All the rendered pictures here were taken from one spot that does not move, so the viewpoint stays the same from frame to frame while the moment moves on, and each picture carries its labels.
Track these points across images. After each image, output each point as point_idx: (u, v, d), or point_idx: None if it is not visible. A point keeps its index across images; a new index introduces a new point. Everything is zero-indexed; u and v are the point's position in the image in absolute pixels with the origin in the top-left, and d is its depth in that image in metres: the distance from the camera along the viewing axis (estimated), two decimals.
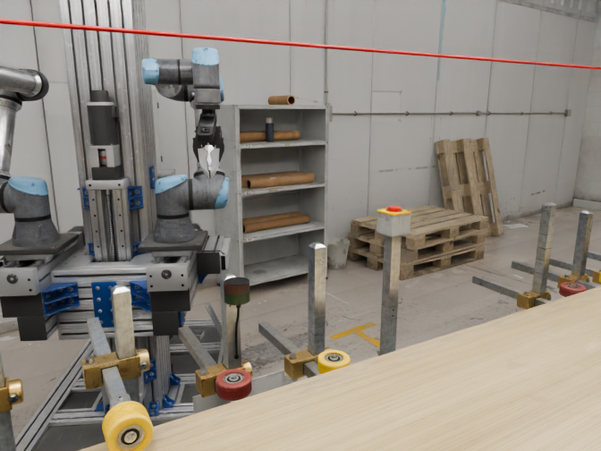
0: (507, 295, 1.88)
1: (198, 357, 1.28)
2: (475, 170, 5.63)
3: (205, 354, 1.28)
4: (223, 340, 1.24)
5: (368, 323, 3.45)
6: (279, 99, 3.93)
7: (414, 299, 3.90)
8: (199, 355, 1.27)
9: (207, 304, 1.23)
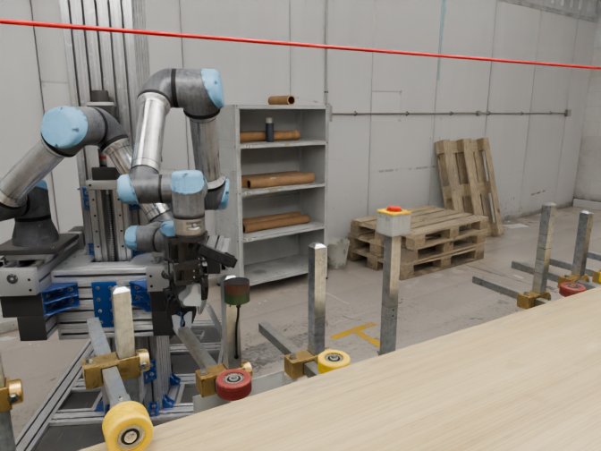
0: (507, 295, 1.88)
1: (198, 357, 1.28)
2: (475, 170, 5.63)
3: (205, 354, 1.28)
4: (223, 340, 1.24)
5: (368, 323, 3.45)
6: (279, 99, 3.93)
7: (414, 299, 3.90)
8: (199, 355, 1.27)
9: (207, 304, 1.23)
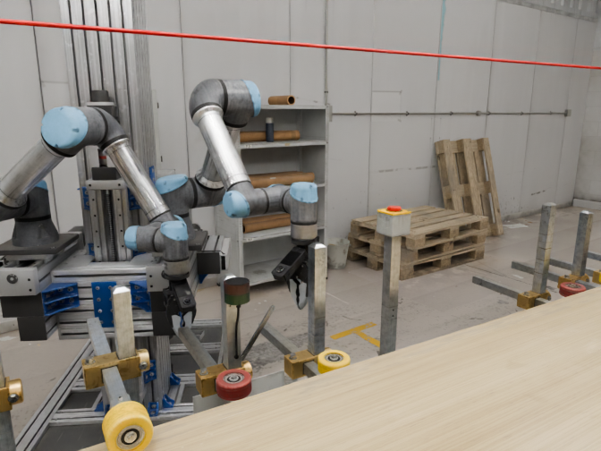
0: (507, 295, 1.88)
1: (198, 357, 1.28)
2: (475, 170, 5.63)
3: (205, 354, 1.28)
4: (252, 337, 1.28)
5: (368, 323, 3.45)
6: (279, 99, 3.93)
7: (414, 299, 3.90)
8: (199, 355, 1.27)
9: (274, 307, 1.33)
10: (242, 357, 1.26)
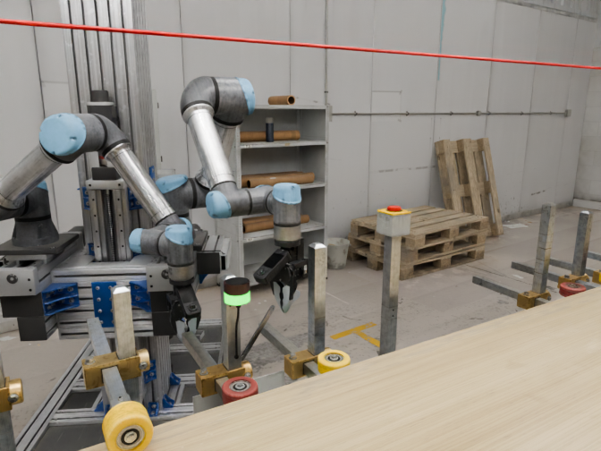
0: (507, 295, 1.88)
1: (202, 363, 1.24)
2: (475, 170, 5.63)
3: (210, 361, 1.24)
4: (252, 337, 1.28)
5: (368, 323, 3.45)
6: (279, 99, 3.93)
7: (414, 299, 3.90)
8: (204, 361, 1.24)
9: (274, 307, 1.33)
10: (242, 357, 1.26)
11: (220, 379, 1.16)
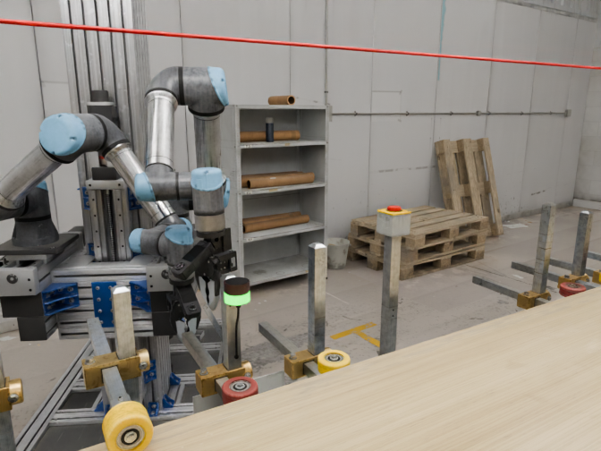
0: (507, 295, 1.88)
1: (202, 363, 1.24)
2: (475, 170, 5.63)
3: (210, 361, 1.24)
4: (222, 341, 1.24)
5: (368, 323, 3.45)
6: (279, 99, 3.93)
7: (414, 299, 3.90)
8: (204, 361, 1.24)
9: (206, 305, 1.22)
10: None
11: (220, 379, 1.16)
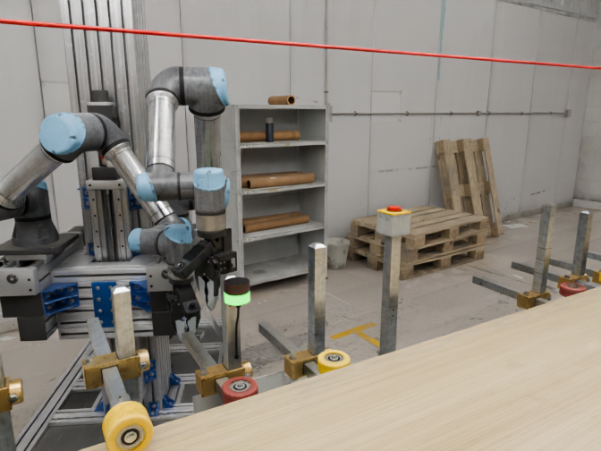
0: (507, 295, 1.88)
1: (202, 363, 1.24)
2: (475, 170, 5.63)
3: (210, 361, 1.24)
4: (221, 341, 1.24)
5: (368, 323, 3.45)
6: (279, 99, 3.93)
7: (414, 299, 3.90)
8: (204, 361, 1.24)
9: (204, 306, 1.22)
10: None
11: (220, 379, 1.16)
